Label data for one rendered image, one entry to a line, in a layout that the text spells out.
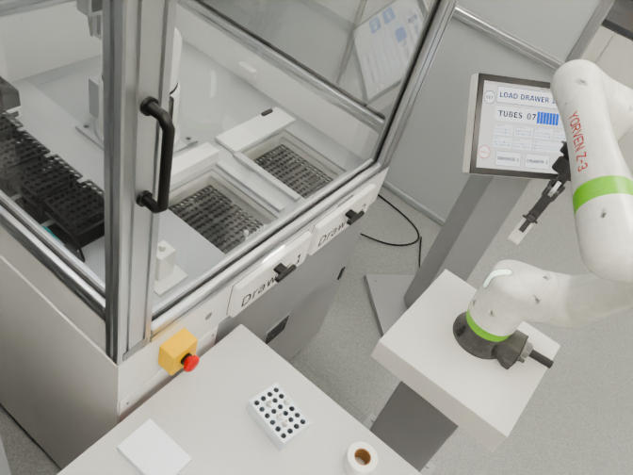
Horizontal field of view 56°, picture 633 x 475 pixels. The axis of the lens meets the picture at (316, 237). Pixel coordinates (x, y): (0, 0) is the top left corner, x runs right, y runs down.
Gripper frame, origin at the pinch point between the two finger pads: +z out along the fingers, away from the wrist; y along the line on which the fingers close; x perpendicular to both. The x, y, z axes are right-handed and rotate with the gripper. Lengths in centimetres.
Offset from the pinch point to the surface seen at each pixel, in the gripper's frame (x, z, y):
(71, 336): 59, 59, -68
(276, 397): 20, 55, -43
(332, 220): 40.8, 25.9, -6.4
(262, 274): 42, 38, -32
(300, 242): 41, 31, -19
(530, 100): 22, -26, 52
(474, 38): 64, -34, 125
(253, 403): 23, 57, -47
